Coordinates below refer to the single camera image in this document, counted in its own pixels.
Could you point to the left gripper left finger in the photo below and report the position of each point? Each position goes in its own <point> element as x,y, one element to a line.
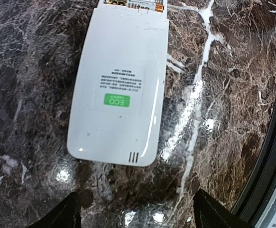
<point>67,214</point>

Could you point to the white remote control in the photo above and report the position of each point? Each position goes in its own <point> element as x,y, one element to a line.
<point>118,94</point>

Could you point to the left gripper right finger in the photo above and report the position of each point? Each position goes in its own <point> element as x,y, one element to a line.
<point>209,213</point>

